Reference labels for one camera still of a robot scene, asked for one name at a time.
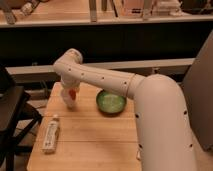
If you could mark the white tube bottle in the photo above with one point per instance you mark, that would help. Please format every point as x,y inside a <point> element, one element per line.
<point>51,135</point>

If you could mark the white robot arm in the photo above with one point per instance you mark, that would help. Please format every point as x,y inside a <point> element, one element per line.
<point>161,115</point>

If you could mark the grey board panel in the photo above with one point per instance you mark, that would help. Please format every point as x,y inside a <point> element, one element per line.
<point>198,90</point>

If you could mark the long wooden shelf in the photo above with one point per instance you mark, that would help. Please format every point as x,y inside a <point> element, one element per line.
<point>35,13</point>

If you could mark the red pepper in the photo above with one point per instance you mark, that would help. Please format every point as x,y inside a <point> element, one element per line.
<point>72,94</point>

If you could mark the black chair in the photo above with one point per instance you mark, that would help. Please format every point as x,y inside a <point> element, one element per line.
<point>17,117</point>

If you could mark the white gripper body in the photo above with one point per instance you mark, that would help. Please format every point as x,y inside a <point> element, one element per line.
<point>68,84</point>

